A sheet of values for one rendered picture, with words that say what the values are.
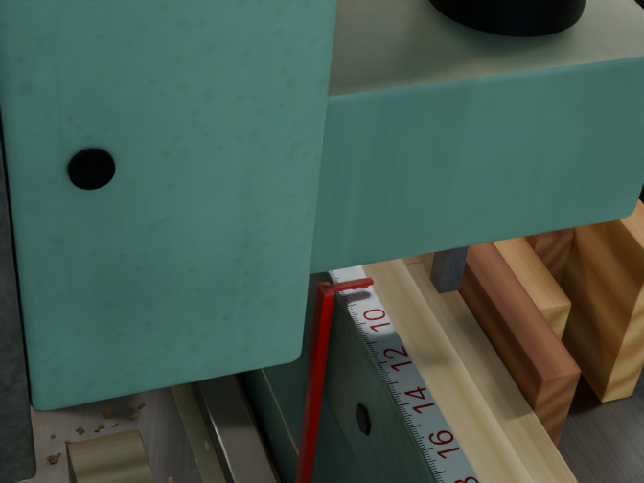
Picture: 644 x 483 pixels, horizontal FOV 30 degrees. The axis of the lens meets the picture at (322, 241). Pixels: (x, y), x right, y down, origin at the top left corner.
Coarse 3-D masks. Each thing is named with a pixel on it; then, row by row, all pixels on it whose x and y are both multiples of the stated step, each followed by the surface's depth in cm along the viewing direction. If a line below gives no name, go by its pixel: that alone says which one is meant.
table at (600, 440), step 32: (288, 384) 53; (640, 384) 50; (288, 416) 54; (320, 416) 49; (576, 416) 48; (608, 416) 48; (640, 416) 49; (320, 448) 50; (576, 448) 47; (608, 448) 47; (640, 448) 47; (320, 480) 50; (352, 480) 46; (608, 480) 46; (640, 480) 46
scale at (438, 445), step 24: (360, 288) 45; (360, 312) 44; (384, 312) 44; (384, 336) 43; (384, 360) 42; (408, 360) 42; (408, 384) 41; (408, 408) 40; (432, 408) 40; (432, 432) 40; (432, 456) 39; (456, 456) 39; (456, 480) 38
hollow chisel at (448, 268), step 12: (444, 252) 45; (456, 252) 45; (432, 264) 46; (444, 264) 45; (456, 264) 45; (432, 276) 46; (444, 276) 45; (456, 276) 45; (444, 288) 46; (456, 288) 46
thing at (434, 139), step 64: (384, 0) 38; (384, 64) 35; (448, 64) 36; (512, 64) 36; (576, 64) 36; (640, 64) 37; (384, 128) 35; (448, 128) 36; (512, 128) 37; (576, 128) 38; (640, 128) 39; (320, 192) 36; (384, 192) 37; (448, 192) 38; (512, 192) 39; (576, 192) 40; (640, 192) 41; (320, 256) 38; (384, 256) 39
